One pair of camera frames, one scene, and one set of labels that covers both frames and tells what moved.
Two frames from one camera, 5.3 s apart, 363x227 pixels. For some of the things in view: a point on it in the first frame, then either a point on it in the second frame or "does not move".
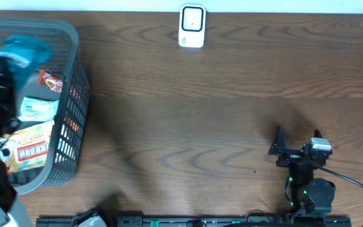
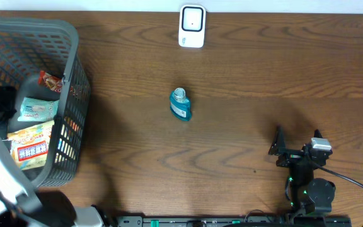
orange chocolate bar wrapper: [50, 81] does not move
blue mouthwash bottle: [21, 55] → [180, 106]
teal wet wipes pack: [38, 110] does not move
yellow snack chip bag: [27, 149] does not move
